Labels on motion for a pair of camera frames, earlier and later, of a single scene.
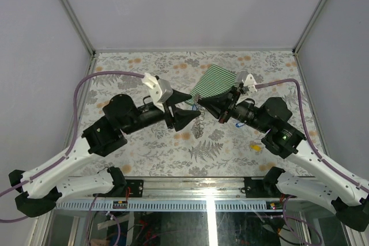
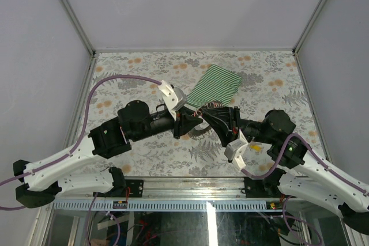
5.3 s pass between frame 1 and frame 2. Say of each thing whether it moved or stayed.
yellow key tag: stayed
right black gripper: moved
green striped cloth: stayed
